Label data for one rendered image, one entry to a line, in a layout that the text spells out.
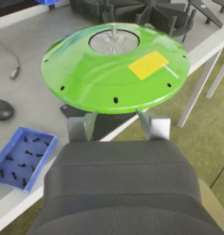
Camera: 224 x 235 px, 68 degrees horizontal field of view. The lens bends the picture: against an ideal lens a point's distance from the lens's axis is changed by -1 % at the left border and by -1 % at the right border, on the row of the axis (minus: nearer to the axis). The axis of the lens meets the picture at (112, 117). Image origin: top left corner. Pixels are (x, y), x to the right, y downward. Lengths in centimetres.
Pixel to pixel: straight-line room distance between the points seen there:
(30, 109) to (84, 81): 26
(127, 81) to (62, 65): 13
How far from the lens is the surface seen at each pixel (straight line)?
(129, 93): 28
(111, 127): 41
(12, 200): 41
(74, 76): 31
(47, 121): 47
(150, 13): 76
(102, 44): 36
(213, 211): 72
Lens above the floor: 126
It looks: 52 degrees down
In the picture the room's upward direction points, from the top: 3 degrees counter-clockwise
